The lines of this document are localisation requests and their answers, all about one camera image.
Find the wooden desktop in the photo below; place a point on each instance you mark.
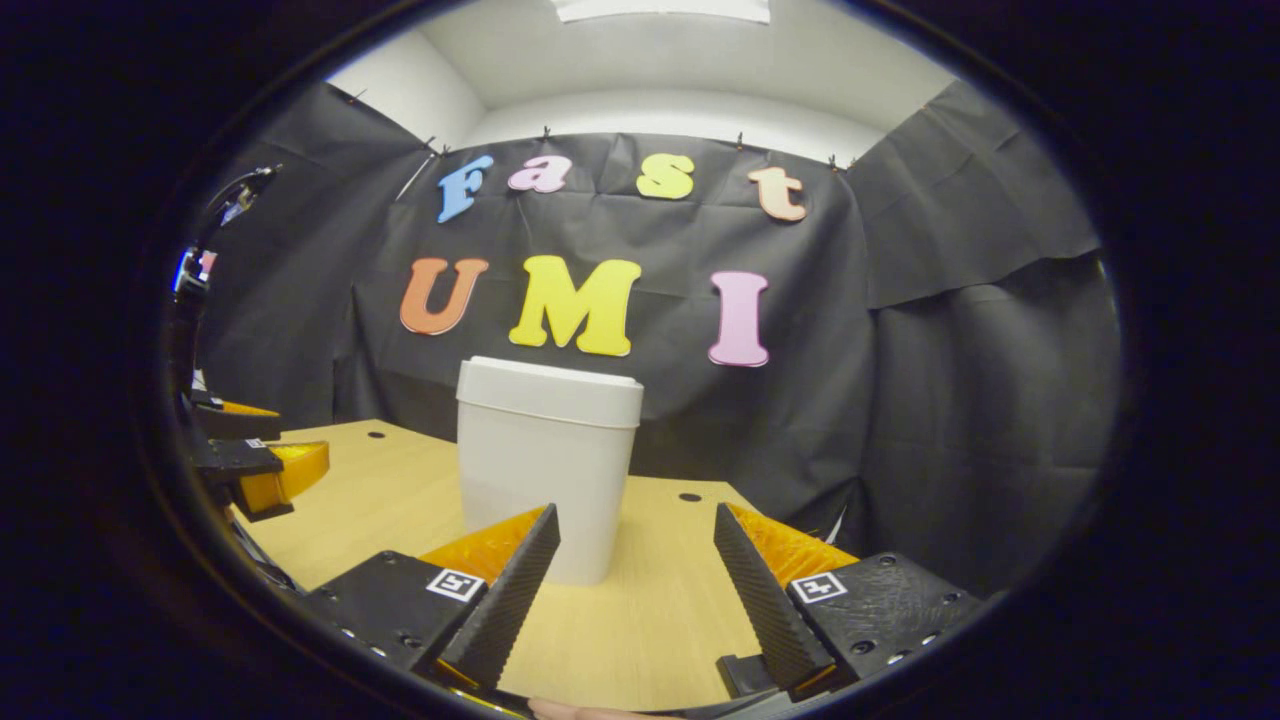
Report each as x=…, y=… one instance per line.
x=360, y=480

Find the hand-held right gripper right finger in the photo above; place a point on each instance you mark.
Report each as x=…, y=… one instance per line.
x=770, y=600

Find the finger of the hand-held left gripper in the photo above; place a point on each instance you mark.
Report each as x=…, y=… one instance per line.
x=285, y=475
x=245, y=425

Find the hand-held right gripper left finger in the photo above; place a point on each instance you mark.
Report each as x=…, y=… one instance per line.
x=505, y=600

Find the white desktop garbage bin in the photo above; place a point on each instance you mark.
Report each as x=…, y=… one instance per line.
x=545, y=460

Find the black backdrop cloth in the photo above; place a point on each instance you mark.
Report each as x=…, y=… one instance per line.
x=950, y=400

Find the ceiling light panel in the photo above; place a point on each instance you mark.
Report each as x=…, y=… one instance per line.
x=660, y=10

